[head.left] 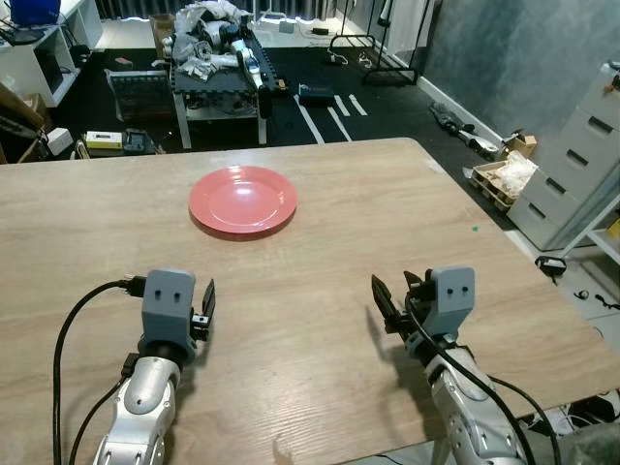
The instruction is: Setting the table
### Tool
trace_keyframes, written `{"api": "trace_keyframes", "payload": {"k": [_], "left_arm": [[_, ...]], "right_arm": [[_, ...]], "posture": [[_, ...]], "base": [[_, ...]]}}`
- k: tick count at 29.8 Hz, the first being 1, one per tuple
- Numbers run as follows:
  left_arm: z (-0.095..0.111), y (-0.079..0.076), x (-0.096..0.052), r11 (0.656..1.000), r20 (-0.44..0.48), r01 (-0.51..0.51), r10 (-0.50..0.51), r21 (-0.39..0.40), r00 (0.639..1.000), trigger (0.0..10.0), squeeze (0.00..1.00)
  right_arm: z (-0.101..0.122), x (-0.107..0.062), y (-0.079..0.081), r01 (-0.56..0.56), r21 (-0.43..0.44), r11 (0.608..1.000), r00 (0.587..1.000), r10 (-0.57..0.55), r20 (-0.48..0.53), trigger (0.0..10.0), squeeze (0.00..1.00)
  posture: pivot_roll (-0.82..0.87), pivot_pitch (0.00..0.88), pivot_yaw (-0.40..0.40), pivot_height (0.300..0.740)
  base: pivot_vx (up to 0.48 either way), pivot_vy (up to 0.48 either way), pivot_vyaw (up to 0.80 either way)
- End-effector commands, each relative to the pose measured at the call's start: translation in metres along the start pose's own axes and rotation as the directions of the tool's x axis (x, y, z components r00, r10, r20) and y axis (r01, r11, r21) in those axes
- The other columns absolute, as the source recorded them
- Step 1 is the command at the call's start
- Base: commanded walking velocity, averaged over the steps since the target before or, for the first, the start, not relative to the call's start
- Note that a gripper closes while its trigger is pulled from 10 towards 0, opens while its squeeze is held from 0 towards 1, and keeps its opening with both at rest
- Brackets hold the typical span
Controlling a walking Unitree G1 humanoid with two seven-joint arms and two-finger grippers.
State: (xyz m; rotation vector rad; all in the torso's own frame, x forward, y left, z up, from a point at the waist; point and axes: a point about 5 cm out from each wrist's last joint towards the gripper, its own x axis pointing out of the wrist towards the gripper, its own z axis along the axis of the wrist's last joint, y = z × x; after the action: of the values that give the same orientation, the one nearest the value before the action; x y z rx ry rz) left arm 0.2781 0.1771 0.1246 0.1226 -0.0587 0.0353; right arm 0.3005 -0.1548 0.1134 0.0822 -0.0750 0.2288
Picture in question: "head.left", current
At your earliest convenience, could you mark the red round plate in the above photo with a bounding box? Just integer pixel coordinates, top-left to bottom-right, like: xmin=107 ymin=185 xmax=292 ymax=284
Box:
xmin=188 ymin=166 xmax=298 ymax=236

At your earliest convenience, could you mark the wooden tray with white stuff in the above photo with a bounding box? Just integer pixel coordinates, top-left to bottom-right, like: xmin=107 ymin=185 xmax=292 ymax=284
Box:
xmin=469 ymin=153 xmax=540 ymax=211

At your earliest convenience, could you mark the black grey floor tool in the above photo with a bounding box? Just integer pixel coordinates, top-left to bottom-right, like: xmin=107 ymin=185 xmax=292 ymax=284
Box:
xmin=430 ymin=101 xmax=507 ymax=158

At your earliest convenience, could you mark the small cardboard box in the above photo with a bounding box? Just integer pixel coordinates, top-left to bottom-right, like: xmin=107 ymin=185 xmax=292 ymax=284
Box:
xmin=503 ymin=130 xmax=540 ymax=160

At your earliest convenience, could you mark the yellow black device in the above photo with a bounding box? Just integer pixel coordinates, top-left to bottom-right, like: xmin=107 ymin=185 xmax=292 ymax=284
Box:
xmin=84 ymin=130 xmax=127 ymax=155

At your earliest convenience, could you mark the grey drawer cabinet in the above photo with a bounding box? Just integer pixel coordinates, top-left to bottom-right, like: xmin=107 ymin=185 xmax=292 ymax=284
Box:
xmin=508 ymin=62 xmax=620 ymax=252

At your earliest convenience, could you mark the black cluttered workbench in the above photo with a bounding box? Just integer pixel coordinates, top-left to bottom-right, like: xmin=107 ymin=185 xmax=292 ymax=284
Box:
xmin=170 ymin=21 xmax=284 ymax=150

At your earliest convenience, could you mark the dark blue flat box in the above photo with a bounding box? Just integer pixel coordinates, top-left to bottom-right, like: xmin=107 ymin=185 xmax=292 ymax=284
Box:
xmin=297 ymin=83 xmax=336 ymax=107

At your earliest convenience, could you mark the black metal clothes rack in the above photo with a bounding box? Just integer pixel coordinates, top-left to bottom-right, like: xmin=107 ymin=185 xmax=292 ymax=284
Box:
xmin=327 ymin=0 xmax=423 ymax=87

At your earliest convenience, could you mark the black plastic crate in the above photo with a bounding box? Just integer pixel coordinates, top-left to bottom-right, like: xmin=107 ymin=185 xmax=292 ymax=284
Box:
xmin=106 ymin=69 xmax=176 ymax=120

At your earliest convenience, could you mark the small white device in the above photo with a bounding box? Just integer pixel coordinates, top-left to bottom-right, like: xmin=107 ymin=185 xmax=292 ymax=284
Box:
xmin=46 ymin=127 xmax=75 ymax=157

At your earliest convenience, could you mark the white shelf unit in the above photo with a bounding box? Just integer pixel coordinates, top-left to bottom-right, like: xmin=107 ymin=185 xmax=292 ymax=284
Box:
xmin=0 ymin=0 xmax=104 ymax=109

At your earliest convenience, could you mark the blue storage box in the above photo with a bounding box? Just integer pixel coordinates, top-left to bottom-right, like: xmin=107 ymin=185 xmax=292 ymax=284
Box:
xmin=9 ymin=0 xmax=62 ymax=26

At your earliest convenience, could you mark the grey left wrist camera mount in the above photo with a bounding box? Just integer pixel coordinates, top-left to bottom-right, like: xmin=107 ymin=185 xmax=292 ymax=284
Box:
xmin=141 ymin=268 xmax=199 ymax=350

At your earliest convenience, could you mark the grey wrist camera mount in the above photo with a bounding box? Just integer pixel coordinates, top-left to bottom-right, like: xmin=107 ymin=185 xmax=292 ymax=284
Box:
xmin=424 ymin=266 xmax=478 ymax=342
xmin=141 ymin=268 xmax=199 ymax=350

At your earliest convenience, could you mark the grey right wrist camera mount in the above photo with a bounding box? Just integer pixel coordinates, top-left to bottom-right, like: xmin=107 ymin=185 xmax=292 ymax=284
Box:
xmin=424 ymin=266 xmax=478 ymax=342

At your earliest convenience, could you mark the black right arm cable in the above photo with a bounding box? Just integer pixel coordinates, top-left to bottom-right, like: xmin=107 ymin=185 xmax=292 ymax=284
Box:
xmin=405 ymin=295 xmax=565 ymax=465

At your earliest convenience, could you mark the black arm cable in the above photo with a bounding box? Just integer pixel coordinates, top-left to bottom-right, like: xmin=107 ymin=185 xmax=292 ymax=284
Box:
xmin=51 ymin=277 xmax=148 ymax=465
xmin=405 ymin=295 xmax=565 ymax=465

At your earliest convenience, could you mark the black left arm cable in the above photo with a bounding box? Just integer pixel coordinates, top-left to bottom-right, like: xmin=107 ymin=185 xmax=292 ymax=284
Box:
xmin=51 ymin=277 xmax=148 ymax=465

